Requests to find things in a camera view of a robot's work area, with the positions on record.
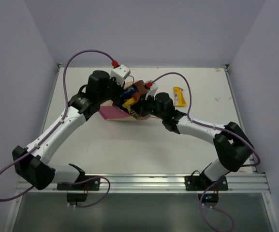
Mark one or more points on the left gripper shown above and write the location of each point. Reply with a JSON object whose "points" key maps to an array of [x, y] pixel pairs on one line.
{"points": [[117, 92]]}

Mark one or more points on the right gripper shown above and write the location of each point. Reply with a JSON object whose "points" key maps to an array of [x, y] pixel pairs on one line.
{"points": [[141, 105]]}

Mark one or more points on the dark blue snack packet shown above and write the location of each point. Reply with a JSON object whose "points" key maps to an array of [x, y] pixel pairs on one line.
{"points": [[128, 92]]}

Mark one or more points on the pink beige paper bag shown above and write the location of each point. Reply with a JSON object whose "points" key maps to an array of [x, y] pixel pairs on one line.
{"points": [[113, 110]]}

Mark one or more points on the yellow M&M snack packet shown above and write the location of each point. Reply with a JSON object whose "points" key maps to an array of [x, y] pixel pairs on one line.
{"points": [[178, 96]]}

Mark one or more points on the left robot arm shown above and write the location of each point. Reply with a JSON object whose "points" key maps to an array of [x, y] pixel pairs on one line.
{"points": [[32, 161]]}

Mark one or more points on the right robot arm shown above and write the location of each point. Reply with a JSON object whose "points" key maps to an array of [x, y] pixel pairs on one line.
{"points": [[231, 144]]}

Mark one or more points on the orange yellow snack packet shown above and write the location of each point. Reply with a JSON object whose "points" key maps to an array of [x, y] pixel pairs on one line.
{"points": [[136, 96]]}

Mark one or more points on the right black controller box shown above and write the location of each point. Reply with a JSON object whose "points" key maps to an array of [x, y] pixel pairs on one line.
{"points": [[209, 198]]}

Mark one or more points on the black controller box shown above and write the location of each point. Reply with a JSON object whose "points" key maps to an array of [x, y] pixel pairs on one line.
{"points": [[76, 198], [209, 198]]}

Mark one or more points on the left black controller box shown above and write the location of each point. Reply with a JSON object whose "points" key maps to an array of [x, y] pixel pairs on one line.
{"points": [[76, 198]]}

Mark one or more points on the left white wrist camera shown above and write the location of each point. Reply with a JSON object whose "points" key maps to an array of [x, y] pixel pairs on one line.
{"points": [[120, 74]]}

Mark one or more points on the right black base bracket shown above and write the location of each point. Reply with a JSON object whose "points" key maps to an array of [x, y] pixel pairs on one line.
{"points": [[199, 182]]}

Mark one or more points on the black base bracket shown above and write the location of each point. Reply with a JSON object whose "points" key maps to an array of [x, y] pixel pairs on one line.
{"points": [[84, 183], [199, 182]]}

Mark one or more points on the left black base bracket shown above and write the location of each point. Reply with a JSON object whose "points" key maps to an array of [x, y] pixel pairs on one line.
{"points": [[84, 183]]}

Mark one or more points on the aluminium mounting rail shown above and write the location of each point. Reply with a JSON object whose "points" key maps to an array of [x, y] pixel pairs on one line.
{"points": [[175, 183]]}

